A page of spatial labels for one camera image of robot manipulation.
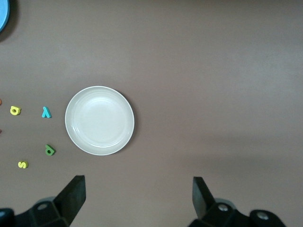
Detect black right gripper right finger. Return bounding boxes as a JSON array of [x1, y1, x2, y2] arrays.
[[189, 176, 287, 227]]

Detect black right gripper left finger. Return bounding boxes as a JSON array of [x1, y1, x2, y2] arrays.
[[0, 175, 86, 227]]

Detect teal foam letter y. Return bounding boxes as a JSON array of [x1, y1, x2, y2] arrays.
[[41, 106, 52, 119]]

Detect beige round plate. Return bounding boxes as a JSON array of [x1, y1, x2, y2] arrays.
[[64, 86, 135, 156]]

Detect brown table cover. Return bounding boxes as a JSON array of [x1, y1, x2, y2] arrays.
[[0, 0, 303, 227]]

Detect blue round plate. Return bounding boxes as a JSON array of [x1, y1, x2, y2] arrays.
[[0, 0, 10, 33]]

